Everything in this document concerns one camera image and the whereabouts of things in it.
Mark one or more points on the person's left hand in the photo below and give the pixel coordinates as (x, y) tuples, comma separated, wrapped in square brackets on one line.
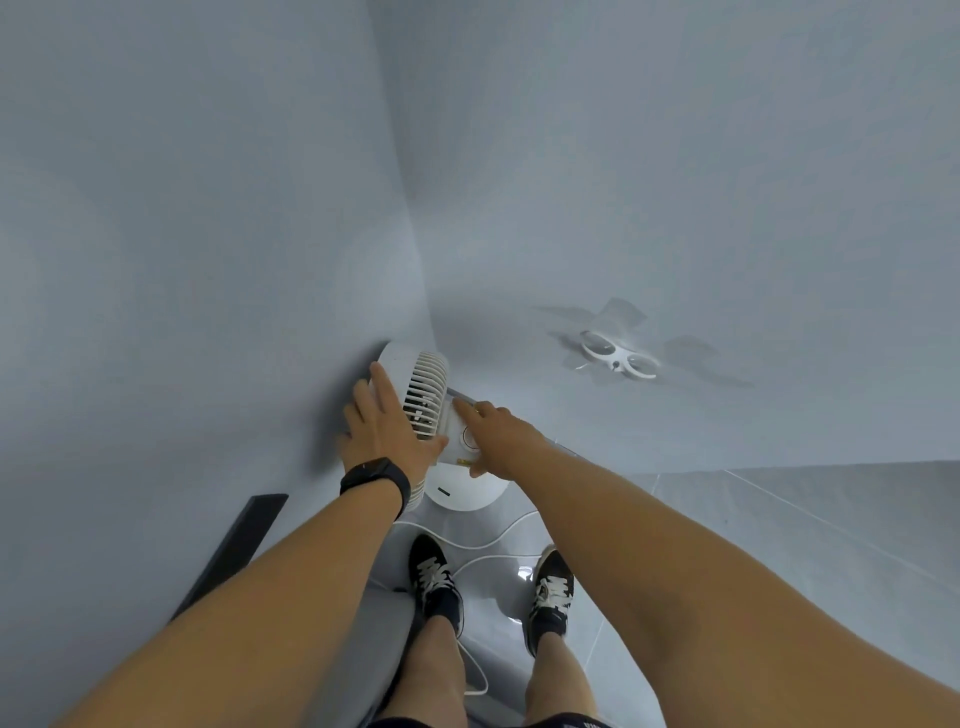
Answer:
[(382, 435)]

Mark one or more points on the person's right hand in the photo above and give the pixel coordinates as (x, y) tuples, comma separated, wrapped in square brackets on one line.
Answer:
[(506, 442)]

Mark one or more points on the white fan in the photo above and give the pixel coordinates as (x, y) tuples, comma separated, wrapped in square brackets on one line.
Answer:
[(427, 382)]

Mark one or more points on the person's right forearm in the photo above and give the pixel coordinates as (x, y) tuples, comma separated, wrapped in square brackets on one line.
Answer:
[(712, 600)]

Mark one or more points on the person's left forearm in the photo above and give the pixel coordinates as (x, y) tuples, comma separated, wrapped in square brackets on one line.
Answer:
[(262, 615)]

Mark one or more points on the person's left black sneaker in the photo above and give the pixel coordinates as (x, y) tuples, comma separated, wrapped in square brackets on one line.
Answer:
[(433, 577)]

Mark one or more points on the person's black sneaker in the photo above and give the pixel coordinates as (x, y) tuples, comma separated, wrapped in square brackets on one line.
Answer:
[(433, 577), (551, 592)]

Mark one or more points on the person's right black sneaker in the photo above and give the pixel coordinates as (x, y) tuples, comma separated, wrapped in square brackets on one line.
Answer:
[(551, 592)]

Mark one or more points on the person's left leg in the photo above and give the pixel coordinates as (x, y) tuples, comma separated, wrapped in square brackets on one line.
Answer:
[(431, 675)]

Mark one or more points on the person's leg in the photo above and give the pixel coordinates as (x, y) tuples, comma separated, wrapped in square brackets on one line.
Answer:
[(559, 682), (431, 675)]

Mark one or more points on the person's right leg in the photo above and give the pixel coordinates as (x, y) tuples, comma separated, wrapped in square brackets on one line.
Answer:
[(559, 682)]

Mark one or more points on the black wristband watch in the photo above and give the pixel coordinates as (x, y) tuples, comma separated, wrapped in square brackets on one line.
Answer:
[(375, 474)]

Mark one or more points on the clear tape strip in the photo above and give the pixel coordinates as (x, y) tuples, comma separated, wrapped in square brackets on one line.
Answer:
[(690, 349), (712, 379), (619, 311)]

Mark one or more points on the black shorts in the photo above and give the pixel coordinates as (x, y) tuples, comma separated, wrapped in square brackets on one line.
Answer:
[(570, 721)]

